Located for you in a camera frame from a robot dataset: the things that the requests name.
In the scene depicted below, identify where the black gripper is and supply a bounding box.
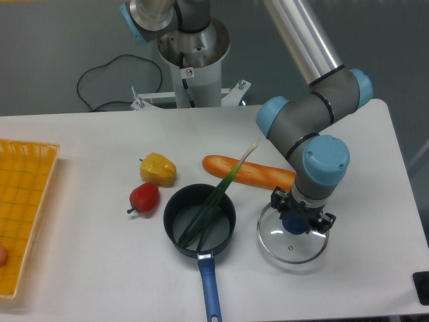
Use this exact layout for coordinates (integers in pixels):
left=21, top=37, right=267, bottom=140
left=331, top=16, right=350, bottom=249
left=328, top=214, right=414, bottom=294
left=270, top=186, right=336, bottom=234

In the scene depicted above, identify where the glass pot lid blue knob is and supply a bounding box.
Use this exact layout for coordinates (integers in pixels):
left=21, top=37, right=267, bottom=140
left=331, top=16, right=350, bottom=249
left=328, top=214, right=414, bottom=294
left=257, top=204, right=329, bottom=264

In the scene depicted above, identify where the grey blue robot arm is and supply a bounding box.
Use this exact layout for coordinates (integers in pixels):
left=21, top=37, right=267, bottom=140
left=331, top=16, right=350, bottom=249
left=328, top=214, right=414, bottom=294
left=120, top=1, right=373, bottom=235

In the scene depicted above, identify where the orange baguette bread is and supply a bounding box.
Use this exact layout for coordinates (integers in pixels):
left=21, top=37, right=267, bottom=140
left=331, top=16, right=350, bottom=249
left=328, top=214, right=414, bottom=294
left=202, top=155, right=296, bottom=192

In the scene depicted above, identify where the green scallion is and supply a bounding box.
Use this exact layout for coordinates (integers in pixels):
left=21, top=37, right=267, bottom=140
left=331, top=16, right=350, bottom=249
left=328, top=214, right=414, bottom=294
left=177, top=142, right=258, bottom=251

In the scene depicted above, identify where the black device at table edge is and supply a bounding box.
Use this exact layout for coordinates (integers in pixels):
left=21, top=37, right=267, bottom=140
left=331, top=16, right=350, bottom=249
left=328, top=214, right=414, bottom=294
left=412, top=271, right=429, bottom=306

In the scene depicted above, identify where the yellow bell pepper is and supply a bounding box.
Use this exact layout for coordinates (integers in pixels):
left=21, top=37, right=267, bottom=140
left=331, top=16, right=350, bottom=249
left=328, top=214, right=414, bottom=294
left=139, top=152, right=177, bottom=187

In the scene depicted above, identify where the red bell pepper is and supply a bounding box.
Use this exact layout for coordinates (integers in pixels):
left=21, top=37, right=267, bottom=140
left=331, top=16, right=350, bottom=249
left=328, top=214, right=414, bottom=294
left=127, top=182, right=160, bottom=213

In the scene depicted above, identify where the yellow wicker basket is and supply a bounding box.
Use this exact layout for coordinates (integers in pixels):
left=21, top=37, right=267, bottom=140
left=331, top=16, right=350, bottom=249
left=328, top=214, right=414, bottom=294
left=1, top=139, right=60, bottom=299

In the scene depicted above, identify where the dark pot blue handle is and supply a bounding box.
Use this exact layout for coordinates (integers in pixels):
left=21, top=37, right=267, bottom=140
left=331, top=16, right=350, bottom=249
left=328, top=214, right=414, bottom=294
left=164, top=184, right=236, bottom=321

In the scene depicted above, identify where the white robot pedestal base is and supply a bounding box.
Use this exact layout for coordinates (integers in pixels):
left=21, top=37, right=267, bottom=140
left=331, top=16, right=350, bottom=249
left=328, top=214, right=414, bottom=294
left=131, top=18, right=251, bottom=110

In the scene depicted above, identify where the black cable on floor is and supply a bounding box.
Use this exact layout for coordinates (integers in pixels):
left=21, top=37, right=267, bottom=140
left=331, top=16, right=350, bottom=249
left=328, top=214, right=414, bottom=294
left=76, top=54, right=164, bottom=112

